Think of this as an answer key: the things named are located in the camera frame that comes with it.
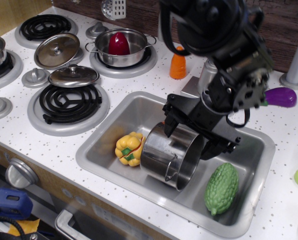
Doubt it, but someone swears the stainless steel sink basin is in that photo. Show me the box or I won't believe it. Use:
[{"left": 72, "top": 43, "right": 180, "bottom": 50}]
[{"left": 76, "top": 91, "right": 275, "bottom": 238}]

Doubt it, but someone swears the right rear burner ring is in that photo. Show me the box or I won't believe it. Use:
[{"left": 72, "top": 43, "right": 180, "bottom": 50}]
[{"left": 89, "top": 46, "right": 158, "bottom": 79}]

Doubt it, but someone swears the flat steel pot lid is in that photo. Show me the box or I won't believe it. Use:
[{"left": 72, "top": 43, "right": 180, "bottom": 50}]
[{"left": 34, "top": 33, "right": 80, "bottom": 69}]

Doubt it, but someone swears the red toy pepper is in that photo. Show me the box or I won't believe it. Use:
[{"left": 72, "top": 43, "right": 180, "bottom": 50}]
[{"left": 108, "top": 31, "right": 130, "bottom": 56}]

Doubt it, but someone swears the rear black coil burner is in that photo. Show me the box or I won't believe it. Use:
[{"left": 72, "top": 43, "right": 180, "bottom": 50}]
[{"left": 14, "top": 14, "right": 78, "bottom": 50}]

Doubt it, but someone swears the grey stove knob middle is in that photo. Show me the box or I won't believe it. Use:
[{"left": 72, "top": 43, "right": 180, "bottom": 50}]
[{"left": 21, "top": 68, "right": 50, "bottom": 89}]

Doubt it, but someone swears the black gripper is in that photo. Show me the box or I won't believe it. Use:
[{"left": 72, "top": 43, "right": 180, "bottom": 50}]
[{"left": 163, "top": 94, "right": 241, "bottom": 161}]

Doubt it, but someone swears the green toy bitter gourd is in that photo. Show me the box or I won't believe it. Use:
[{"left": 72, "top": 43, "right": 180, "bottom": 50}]
[{"left": 204, "top": 162, "right": 239, "bottom": 216}]

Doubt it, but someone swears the silver toy faucet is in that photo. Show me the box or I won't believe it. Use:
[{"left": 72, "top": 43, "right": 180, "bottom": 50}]
[{"left": 157, "top": 14, "right": 214, "bottom": 100}]

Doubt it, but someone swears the left burner ring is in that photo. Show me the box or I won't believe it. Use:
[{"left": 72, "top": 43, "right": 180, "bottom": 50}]
[{"left": 0, "top": 49, "right": 24, "bottom": 93}]

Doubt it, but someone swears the tall steel pot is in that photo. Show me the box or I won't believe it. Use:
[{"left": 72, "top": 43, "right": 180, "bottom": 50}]
[{"left": 140, "top": 122, "right": 204, "bottom": 192}]

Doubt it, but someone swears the purple toy eggplant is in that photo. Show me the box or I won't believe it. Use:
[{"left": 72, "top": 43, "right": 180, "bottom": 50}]
[{"left": 262, "top": 87, "right": 297, "bottom": 108}]

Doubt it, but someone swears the front black coil burner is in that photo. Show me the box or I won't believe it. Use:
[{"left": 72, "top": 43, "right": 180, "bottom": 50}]
[{"left": 27, "top": 84, "right": 110, "bottom": 137}]

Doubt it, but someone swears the yellow toy bell pepper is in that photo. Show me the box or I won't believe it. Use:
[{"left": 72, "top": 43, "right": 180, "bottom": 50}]
[{"left": 115, "top": 131, "right": 146, "bottom": 167}]

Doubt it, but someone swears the grey stove knob rear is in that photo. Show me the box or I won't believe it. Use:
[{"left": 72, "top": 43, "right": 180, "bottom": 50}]
[{"left": 85, "top": 22, "right": 108, "bottom": 40}]

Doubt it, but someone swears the black coil burner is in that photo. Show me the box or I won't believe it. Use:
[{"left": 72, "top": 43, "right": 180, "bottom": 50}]
[
  {"left": 27, "top": 84, "right": 110, "bottom": 137},
  {"left": 14, "top": 14, "right": 78, "bottom": 50}
]

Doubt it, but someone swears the burner ring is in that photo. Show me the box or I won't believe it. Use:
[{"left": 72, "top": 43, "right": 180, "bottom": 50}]
[
  {"left": 0, "top": 49, "right": 24, "bottom": 93},
  {"left": 89, "top": 46, "right": 158, "bottom": 79}
]

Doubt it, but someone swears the grey oven door handle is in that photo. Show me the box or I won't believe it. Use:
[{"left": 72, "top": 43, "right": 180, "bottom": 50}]
[{"left": 54, "top": 209, "right": 90, "bottom": 240}]

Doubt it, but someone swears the orange toy carrot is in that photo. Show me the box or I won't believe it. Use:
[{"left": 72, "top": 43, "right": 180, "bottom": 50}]
[{"left": 169, "top": 54, "right": 186, "bottom": 80}]

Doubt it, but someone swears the yellow cloth piece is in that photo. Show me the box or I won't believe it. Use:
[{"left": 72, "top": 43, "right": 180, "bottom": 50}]
[{"left": 7, "top": 219, "right": 40, "bottom": 236}]

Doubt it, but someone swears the silver oven dial knob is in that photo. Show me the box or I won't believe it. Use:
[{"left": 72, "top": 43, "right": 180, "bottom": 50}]
[{"left": 5, "top": 158, "right": 39, "bottom": 189}]

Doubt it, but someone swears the blue plastic tool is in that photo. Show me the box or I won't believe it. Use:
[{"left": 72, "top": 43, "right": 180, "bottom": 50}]
[{"left": 0, "top": 188, "right": 33, "bottom": 220}]

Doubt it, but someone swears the domed steel pot lid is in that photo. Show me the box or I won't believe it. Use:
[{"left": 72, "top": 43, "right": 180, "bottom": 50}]
[{"left": 48, "top": 64, "right": 99, "bottom": 88}]

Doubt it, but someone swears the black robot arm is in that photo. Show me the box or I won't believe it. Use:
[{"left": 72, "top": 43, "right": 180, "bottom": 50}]
[{"left": 160, "top": 0, "right": 274, "bottom": 160}]

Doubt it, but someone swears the small steel pot with handles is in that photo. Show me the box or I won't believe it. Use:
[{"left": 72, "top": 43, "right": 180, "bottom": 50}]
[{"left": 85, "top": 28, "right": 157, "bottom": 68}]

